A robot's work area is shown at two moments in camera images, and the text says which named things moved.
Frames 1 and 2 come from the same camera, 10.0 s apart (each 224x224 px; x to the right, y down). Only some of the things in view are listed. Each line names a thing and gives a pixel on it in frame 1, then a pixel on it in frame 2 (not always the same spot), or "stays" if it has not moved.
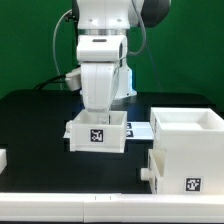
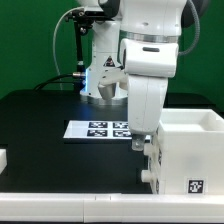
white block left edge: (3, 160) stays
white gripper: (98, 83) to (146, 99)
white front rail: (111, 208) stays
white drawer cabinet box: (193, 140) stays
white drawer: (88, 135) to (152, 152)
